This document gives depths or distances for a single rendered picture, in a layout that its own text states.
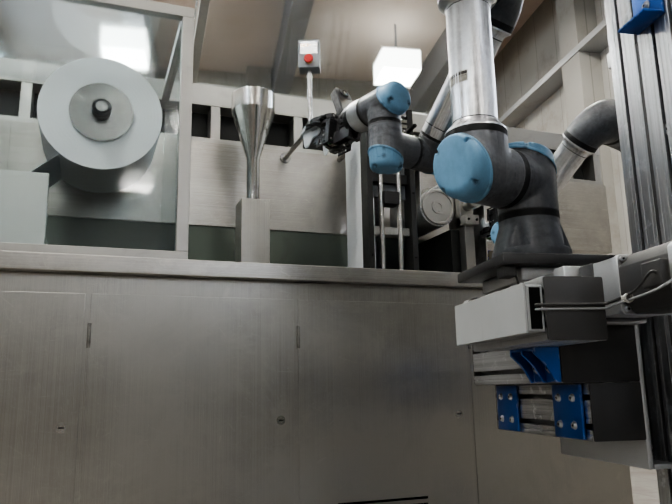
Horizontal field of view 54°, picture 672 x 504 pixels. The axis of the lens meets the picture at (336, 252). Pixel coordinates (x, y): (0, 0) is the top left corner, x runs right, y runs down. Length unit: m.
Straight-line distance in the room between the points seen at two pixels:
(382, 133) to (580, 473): 1.14
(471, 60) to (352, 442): 0.96
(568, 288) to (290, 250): 1.50
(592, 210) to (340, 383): 1.67
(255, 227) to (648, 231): 1.18
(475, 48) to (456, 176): 0.25
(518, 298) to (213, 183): 1.55
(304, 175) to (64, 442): 1.28
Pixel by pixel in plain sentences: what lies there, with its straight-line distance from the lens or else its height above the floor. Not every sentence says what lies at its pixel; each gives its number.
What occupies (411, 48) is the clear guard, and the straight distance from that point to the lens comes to 2.56.
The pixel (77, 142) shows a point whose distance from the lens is 1.75.
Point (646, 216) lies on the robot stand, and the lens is 1.26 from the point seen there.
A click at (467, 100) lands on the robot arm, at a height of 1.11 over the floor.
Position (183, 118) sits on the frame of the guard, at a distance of 1.79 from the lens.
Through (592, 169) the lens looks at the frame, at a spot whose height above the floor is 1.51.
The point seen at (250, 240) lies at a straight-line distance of 2.03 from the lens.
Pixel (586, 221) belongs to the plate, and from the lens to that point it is 3.01.
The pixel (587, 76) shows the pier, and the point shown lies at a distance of 6.50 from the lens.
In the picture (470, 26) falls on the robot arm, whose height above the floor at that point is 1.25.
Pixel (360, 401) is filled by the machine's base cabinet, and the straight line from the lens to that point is 1.73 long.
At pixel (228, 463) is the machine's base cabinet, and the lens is 1.64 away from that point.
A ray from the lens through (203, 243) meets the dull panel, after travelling 2.27.
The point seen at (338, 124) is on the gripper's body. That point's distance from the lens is 1.63.
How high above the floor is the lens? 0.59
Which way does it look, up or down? 12 degrees up
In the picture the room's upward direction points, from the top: 1 degrees counter-clockwise
